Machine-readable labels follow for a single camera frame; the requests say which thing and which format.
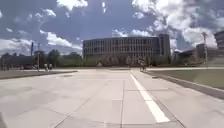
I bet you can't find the tall lamp pole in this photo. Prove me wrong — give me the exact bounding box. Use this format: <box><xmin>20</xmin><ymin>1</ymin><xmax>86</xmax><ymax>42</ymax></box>
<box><xmin>201</xmin><ymin>31</ymin><xmax>210</xmax><ymax>66</ymax></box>

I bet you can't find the person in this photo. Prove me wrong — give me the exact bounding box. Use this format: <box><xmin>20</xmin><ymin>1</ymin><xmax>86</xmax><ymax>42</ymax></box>
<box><xmin>139</xmin><ymin>58</ymin><xmax>148</xmax><ymax>72</ymax></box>

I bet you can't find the row of trees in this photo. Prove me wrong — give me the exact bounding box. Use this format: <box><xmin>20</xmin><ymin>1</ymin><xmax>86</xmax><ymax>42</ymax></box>
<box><xmin>0</xmin><ymin>49</ymin><xmax>174</xmax><ymax>69</ymax></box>

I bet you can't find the flat grass bed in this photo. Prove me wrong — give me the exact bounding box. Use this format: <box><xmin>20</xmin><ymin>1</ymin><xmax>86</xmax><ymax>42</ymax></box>
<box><xmin>0</xmin><ymin>69</ymin><xmax>78</xmax><ymax>80</ymax></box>

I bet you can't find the raised grass bed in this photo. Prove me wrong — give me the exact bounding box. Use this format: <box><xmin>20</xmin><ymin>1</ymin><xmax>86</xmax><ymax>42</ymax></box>
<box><xmin>145</xmin><ymin>68</ymin><xmax>224</xmax><ymax>100</ymax></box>

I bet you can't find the thin pole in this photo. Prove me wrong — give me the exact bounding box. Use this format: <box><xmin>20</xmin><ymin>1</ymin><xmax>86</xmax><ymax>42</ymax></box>
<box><xmin>36</xmin><ymin>43</ymin><xmax>41</xmax><ymax>71</ymax></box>

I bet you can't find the large curved grey building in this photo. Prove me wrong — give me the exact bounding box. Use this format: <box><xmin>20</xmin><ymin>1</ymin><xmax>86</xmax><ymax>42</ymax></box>
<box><xmin>82</xmin><ymin>33</ymin><xmax>172</xmax><ymax>60</ymax></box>

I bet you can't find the dark tower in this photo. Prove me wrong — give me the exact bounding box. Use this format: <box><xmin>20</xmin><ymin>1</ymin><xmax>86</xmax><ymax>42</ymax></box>
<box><xmin>30</xmin><ymin>41</ymin><xmax>35</xmax><ymax>57</ymax></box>

